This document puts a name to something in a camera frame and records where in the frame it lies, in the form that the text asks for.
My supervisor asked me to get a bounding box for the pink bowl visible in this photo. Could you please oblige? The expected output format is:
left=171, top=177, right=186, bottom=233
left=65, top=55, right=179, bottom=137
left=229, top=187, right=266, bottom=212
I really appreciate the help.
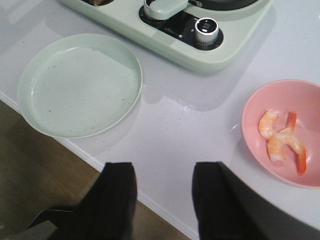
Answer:
left=241, top=79, right=320, bottom=189

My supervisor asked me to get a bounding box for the black round frying pan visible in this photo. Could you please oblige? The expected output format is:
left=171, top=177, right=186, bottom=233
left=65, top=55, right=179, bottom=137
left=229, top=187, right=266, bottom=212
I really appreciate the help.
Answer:
left=188, top=0, right=257, bottom=11

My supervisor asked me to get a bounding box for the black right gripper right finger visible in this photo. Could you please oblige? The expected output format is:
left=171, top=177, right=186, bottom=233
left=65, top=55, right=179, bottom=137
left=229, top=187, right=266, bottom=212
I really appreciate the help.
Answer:
left=192, top=161, right=320, bottom=240

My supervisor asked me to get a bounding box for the green pan handle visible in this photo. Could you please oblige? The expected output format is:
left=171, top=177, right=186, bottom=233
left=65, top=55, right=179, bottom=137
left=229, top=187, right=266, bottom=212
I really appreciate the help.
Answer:
left=156, top=0, right=188, bottom=20

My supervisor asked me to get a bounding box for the left silver knob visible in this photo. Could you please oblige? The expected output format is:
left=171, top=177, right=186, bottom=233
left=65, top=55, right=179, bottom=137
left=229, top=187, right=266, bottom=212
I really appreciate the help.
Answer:
left=143, top=0, right=161, bottom=20

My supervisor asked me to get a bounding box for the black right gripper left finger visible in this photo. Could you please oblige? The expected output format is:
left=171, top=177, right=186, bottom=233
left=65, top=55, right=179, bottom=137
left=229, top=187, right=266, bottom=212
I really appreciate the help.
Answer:
left=49, top=162, right=137, bottom=240

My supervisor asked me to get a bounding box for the silver knob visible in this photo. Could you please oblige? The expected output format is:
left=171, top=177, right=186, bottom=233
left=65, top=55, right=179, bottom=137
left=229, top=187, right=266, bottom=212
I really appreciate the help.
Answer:
left=143, top=0, right=161, bottom=20
left=194, top=17, right=219, bottom=48

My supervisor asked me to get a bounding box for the shrimp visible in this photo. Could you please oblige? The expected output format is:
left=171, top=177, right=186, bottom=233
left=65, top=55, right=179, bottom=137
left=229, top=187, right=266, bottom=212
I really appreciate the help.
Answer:
left=258, top=110, right=279, bottom=140
left=267, top=111, right=307, bottom=175

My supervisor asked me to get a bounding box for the light green plate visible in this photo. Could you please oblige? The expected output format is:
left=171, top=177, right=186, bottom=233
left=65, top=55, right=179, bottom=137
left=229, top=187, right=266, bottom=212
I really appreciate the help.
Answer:
left=17, top=33, right=143, bottom=139

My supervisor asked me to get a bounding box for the right silver knob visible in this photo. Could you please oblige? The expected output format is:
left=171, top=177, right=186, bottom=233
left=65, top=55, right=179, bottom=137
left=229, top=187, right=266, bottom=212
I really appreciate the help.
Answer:
left=194, top=17, right=219, bottom=48

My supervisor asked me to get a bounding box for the green breakfast maker base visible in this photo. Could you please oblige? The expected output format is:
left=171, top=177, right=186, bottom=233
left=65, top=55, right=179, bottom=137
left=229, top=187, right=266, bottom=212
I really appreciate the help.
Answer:
left=64, top=0, right=272, bottom=73

